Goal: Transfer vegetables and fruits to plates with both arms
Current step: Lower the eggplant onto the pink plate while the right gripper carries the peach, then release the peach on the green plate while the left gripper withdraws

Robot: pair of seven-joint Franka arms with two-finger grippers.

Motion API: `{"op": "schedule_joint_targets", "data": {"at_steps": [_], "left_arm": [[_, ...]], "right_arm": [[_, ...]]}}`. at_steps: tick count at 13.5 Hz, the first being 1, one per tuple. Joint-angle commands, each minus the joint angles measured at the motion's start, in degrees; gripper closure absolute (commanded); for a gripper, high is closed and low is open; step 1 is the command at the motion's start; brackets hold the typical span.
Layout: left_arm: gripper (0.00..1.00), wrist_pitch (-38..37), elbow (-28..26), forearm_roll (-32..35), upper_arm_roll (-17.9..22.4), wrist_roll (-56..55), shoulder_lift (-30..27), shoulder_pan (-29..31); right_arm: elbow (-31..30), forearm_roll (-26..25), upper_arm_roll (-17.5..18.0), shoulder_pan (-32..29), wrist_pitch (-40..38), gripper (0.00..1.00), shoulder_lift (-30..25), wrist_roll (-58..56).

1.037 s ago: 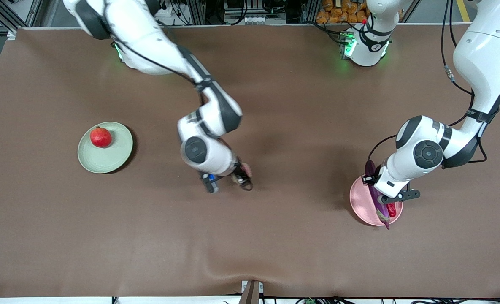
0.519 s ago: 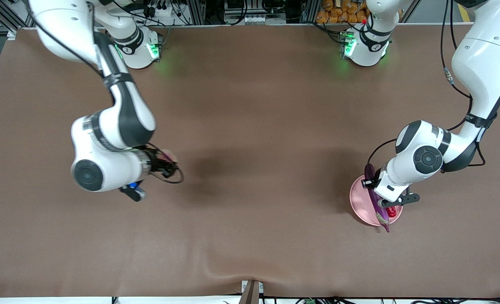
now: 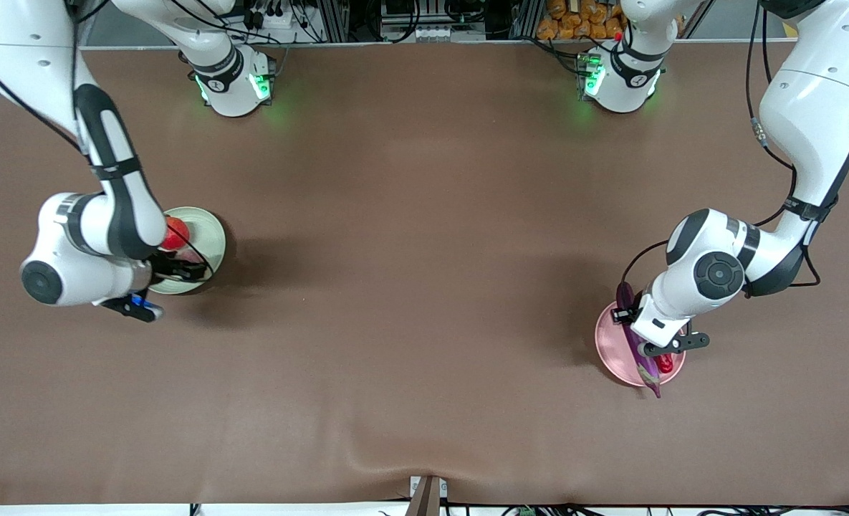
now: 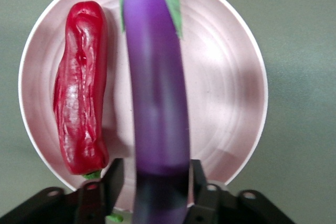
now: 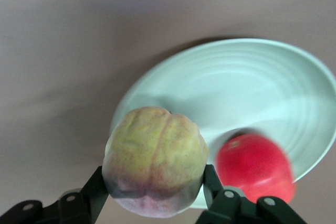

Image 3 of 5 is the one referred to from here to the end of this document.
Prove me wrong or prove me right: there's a red pomegranate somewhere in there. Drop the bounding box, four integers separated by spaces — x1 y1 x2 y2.
160 216 191 252

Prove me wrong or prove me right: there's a purple eggplant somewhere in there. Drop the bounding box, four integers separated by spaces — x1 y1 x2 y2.
614 281 663 399

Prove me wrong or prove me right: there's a light green plate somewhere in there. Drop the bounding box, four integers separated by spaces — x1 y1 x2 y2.
148 206 227 295

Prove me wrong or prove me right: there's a pink plate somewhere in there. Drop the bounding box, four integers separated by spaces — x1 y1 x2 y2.
595 301 686 388

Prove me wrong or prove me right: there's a brown table cover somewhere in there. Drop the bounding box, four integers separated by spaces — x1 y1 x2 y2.
0 39 849 506

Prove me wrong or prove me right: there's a white power strip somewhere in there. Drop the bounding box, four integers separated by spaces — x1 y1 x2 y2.
241 0 299 29

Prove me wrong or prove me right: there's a pile of orange items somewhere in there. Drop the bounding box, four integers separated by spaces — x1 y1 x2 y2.
537 0 629 42

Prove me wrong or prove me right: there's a grey electronics box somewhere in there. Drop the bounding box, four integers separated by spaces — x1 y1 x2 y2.
380 0 471 42

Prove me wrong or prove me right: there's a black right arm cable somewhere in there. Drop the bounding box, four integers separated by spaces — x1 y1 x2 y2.
0 0 216 282

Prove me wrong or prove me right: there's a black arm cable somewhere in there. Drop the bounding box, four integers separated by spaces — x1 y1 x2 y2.
621 0 822 289
0 0 216 282

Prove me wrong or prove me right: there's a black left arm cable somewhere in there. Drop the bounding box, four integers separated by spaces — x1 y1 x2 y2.
621 0 822 289

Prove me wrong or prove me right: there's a grey metal table bracket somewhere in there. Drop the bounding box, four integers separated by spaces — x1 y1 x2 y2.
404 474 449 516

